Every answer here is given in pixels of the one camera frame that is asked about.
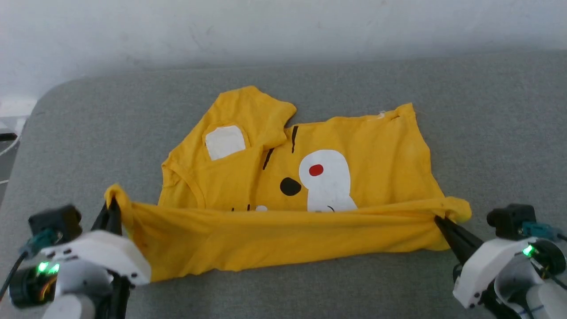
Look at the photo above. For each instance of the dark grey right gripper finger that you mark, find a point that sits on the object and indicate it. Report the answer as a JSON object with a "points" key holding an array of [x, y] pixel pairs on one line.
{"points": [[465, 235], [454, 248]]}

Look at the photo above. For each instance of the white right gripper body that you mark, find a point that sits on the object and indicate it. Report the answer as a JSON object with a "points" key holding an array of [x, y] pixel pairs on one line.
{"points": [[483, 268]]}

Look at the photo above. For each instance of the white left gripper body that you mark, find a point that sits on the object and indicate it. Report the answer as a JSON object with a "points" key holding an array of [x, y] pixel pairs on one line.
{"points": [[106, 254]]}

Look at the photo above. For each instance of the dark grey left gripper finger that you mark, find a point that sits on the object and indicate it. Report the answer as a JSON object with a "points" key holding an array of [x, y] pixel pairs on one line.
{"points": [[116, 219], [101, 220]]}

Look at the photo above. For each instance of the yellow cartoon print t-shirt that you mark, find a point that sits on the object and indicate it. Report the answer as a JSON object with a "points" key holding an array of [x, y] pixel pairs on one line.
{"points": [[283, 239]]}

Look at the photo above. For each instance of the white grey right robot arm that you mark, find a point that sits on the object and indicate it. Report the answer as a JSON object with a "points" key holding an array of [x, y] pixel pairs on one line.
{"points": [[536, 283]]}

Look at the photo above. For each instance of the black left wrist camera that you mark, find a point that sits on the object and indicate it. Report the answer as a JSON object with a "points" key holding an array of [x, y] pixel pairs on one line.
{"points": [[55, 223]]}

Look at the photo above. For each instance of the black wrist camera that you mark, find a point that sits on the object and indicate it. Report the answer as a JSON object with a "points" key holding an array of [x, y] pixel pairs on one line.
{"points": [[55, 223], [511, 219]]}

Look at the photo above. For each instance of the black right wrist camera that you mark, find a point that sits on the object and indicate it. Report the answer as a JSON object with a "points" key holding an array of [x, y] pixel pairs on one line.
{"points": [[511, 219]]}

